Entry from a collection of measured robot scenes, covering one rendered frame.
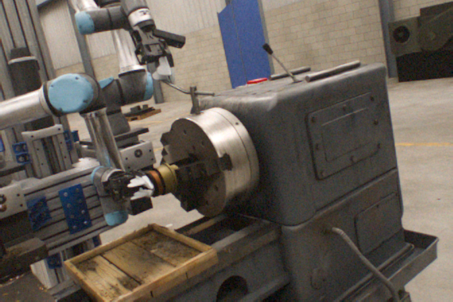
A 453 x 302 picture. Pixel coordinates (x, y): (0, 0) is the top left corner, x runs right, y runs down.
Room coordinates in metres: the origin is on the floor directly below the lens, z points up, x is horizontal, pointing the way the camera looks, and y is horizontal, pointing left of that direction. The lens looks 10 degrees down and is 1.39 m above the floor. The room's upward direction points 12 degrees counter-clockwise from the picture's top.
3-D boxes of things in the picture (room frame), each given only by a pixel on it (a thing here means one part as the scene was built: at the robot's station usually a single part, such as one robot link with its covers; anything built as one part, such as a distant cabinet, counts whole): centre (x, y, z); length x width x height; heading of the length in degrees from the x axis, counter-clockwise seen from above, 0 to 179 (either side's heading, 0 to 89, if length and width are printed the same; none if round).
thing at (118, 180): (1.23, 0.33, 1.08); 0.12 x 0.09 x 0.08; 35
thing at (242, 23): (8.10, -0.58, 1.18); 4.12 x 0.80 x 2.35; 6
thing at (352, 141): (1.53, -0.24, 1.06); 0.59 x 0.48 x 0.39; 125
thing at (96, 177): (1.37, 0.42, 1.07); 0.11 x 0.08 x 0.09; 35
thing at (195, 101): (1.26, 0.07, 1.26); 0.02 x 0.02 x 0.12; 34
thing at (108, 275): (1.12, 0.31, 0.89); 0.36 x 0.30 x 0.04; 35
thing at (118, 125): (1.79, 0.47, 1.21); 0.15 x 0.15 x 0.10
